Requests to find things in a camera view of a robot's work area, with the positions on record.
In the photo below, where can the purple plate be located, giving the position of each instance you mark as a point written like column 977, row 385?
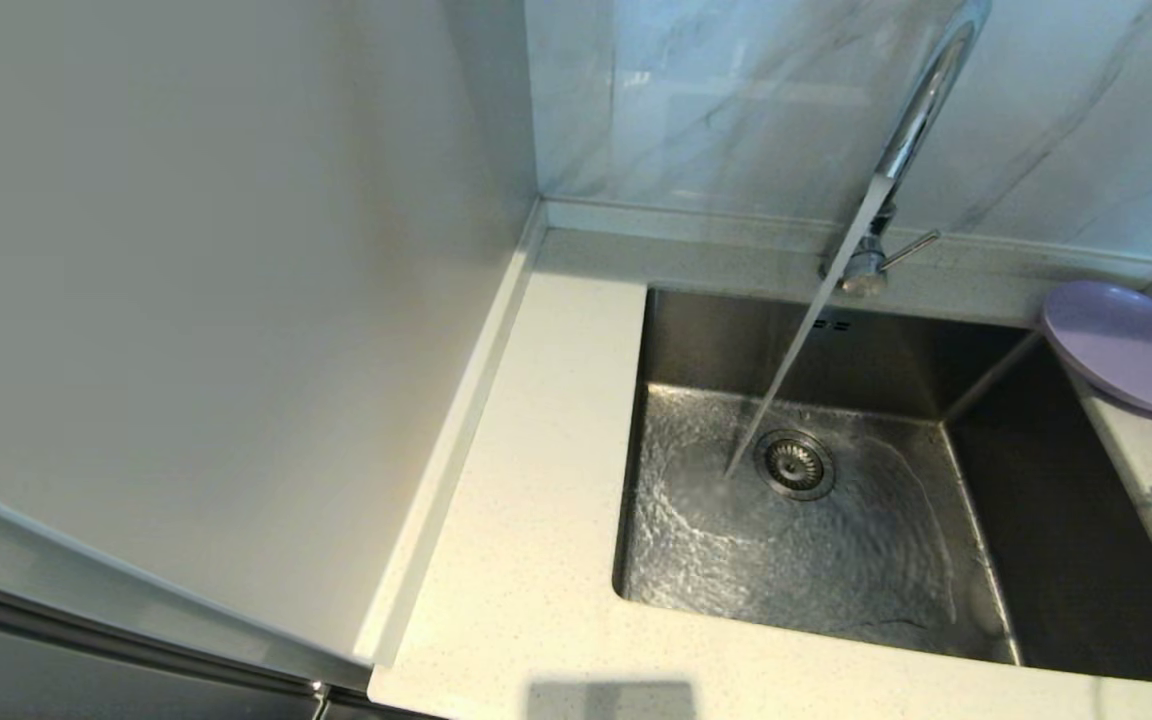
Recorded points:
column 1131, row 350

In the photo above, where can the round metal drain strainer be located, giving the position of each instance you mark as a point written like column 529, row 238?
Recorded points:
column 794, row 465

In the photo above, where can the stainless steel appliance front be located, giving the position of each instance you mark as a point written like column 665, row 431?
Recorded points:
column 86, row 680

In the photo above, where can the running tap water stream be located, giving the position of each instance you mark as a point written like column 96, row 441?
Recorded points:
column 816, row 310

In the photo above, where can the white tall cabinet side panel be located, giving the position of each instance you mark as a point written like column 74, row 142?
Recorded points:
column 236, row 300

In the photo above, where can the chrome gooseneck faucet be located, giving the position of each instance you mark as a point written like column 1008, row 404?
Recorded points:
column 921, row 110

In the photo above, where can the stainless steel sink basin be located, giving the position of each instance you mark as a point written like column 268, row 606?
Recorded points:
column 836, row 570

